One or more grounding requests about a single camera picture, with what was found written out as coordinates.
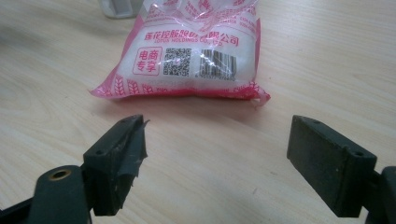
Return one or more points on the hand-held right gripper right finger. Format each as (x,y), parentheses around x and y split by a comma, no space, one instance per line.
(327,165)

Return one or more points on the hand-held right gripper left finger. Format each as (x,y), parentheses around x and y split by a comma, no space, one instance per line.
(109,165)

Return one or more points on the grey jar with hinged lid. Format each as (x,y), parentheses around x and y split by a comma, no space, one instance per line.
(120,7)

